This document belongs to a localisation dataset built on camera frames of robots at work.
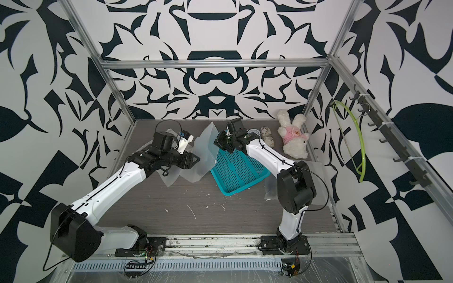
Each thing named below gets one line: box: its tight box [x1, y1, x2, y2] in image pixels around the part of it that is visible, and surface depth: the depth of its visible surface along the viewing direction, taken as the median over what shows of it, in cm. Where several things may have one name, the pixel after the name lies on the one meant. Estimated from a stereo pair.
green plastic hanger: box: [329, 100, 367, 183], surface depth 75 cm
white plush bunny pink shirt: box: [277, 109, 310, 160], surface depth 105 cm
